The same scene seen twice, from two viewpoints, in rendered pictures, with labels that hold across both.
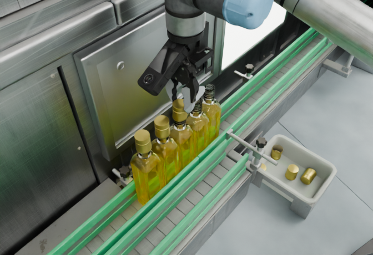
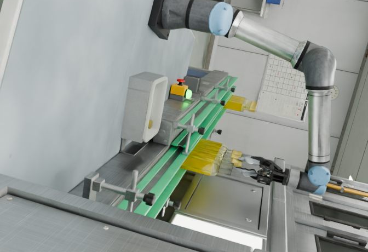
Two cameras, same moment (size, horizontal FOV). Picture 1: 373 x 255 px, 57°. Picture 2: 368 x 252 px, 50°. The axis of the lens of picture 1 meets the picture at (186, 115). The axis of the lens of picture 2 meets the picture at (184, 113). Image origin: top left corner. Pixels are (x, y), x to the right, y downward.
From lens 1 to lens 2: 2.11 m
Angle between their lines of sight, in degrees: 104
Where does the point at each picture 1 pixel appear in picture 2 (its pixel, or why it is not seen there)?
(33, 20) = (289, 193)
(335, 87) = (50, 177)
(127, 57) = (255, 193)
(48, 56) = (277, 185)
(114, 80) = (247, 187)
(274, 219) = not seen: hidden behind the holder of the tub
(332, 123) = (91, 126)
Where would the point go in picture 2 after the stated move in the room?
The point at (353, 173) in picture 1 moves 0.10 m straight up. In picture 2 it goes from (120, 67) to (150, 74)
